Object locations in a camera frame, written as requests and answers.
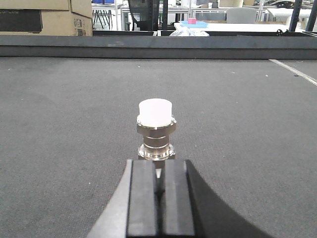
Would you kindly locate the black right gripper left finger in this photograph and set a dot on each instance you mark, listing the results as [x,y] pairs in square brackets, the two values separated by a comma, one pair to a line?
[132,210]

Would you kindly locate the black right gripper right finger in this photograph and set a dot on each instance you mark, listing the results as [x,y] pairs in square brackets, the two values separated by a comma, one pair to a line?
[191,209]

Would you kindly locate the metal valve with white cap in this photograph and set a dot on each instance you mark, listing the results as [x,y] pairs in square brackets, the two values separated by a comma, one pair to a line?
[156,123]

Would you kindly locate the cardboard box stack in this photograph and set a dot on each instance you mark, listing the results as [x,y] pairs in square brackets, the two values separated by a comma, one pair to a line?
[46,17]

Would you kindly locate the clear plastic bag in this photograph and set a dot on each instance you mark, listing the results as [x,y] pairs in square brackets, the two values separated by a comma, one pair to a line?
[187,32]

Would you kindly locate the light blue tray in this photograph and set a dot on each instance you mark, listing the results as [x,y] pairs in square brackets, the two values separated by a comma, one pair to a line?
[198,24]

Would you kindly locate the pink cube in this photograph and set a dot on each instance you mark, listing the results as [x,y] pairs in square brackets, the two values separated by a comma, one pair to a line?
[191,21]

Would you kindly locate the grey office chair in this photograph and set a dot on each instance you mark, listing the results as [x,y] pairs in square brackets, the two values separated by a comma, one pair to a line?
[241,15]

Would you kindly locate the dark conveyor side rail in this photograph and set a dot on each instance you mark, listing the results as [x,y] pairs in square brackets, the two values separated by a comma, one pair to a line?
[162,47]

